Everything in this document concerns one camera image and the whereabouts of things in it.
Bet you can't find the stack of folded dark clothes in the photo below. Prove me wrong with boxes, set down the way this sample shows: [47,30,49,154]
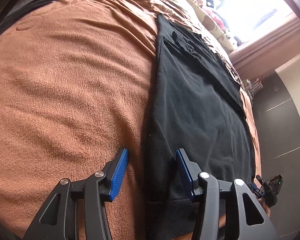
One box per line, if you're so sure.
[0,0,62,45]

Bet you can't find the white storage rack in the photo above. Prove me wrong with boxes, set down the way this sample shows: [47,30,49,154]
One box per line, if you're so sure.
[243,76,263,100]

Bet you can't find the orange fleece blanket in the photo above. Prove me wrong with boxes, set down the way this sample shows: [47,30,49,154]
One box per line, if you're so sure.
[0,0,262,240]

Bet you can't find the cartoon print pillow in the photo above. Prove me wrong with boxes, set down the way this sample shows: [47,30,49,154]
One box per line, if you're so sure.
[186,0,237,54]

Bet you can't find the cream patterned bed quilt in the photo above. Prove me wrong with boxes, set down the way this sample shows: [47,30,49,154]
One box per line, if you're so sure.
[129,0,241,81]

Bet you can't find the black sweatshirt garment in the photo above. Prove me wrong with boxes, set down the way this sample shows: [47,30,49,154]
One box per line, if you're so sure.
[144,14,256,239]

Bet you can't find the pink window curtain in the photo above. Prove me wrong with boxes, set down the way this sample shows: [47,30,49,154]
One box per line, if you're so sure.
[229,13,300,80]

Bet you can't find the person's right hand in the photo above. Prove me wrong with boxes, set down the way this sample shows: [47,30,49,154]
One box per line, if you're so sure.
[258,198,271,217]

